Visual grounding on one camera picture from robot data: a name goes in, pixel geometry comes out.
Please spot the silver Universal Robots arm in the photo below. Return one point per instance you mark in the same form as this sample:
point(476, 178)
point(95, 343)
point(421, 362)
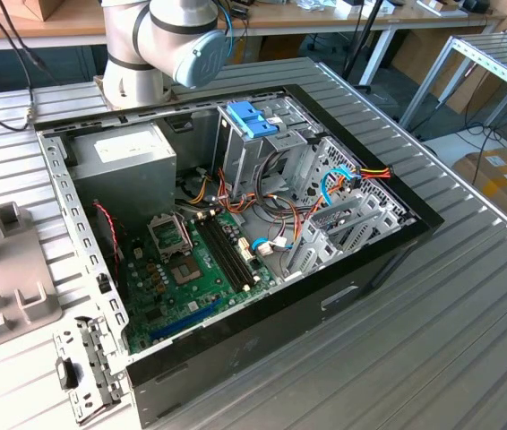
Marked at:
point(164, 31)

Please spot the grey metal disk bay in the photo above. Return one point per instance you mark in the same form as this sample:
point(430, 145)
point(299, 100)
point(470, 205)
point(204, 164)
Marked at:
point(314, 262)

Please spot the black RAM slots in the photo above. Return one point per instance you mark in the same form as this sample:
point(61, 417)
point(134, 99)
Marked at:
point(226, 253)

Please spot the grey metal drive cage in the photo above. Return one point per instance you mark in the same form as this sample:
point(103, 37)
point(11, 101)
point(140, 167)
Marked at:
point(240, 157)

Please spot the CPU socket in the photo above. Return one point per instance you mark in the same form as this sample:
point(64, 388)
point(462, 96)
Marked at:
point(185, 272)

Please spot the blue drive cage latch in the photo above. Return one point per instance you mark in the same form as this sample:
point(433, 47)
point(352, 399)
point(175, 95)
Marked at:
point(246, 118)

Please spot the green motherboard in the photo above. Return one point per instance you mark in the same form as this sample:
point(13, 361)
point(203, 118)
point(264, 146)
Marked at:
point(177, 309)

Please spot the blue expansion slot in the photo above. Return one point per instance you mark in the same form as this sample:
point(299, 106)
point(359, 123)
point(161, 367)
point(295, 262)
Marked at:
point(186, 320)

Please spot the grey power supply unit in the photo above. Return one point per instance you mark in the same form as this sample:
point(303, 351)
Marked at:
point(123, 188)

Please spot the black open PC case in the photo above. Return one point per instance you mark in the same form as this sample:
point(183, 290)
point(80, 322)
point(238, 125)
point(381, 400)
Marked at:
point(258, 354)

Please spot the grey expansion slot retainer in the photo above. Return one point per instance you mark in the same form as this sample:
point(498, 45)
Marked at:
point(97, 354)

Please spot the large brown cardboard box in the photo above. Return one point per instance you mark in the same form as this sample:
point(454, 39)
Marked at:
point(495, 188)

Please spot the grey parts rack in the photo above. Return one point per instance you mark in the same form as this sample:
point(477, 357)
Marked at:
point(16, 269)

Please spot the wooden desk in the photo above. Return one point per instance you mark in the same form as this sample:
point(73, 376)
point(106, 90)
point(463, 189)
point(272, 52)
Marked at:
point(79, 24)

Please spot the metal slat side table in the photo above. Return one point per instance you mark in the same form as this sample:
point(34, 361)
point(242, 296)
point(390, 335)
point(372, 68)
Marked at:
point(495, 58)

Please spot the small brown cardboard box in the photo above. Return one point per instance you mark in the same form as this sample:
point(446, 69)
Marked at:
point(34, 8)

